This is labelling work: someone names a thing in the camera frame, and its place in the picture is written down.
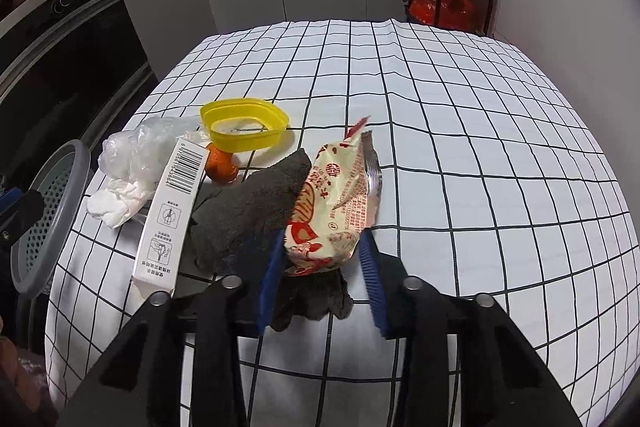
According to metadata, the dark grey cloth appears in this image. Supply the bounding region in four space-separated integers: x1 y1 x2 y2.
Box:
189 148 353 333

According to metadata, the white tissue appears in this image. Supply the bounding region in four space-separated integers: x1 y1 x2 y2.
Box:
86 177 161 229

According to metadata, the clear plastic bag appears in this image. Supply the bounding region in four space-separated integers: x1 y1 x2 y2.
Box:
97 116 211 188

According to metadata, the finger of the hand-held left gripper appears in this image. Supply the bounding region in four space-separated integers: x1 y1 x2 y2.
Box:
0 188 47 248

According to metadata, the white barcode carton box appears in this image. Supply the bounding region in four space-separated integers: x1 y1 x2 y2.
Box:
131 138 211 300

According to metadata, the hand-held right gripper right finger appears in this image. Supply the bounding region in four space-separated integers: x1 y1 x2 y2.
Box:
357 229 585 427

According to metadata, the grey perforated plastic bin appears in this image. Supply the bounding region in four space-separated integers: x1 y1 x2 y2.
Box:
10 139 93 299

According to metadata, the orange brown eggshell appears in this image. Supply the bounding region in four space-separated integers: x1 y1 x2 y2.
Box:
206 143 240 184

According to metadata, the cream red printed snack packet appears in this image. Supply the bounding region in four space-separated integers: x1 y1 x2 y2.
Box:
284 116 383 277

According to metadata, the yellow plastic container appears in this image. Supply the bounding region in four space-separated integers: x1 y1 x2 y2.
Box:
200 98 291 152

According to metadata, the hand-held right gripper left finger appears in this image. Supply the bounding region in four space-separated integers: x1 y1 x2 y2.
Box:
56 231 287 427

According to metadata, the black built-in oven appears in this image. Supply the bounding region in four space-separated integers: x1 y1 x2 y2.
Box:
0 0 158 208

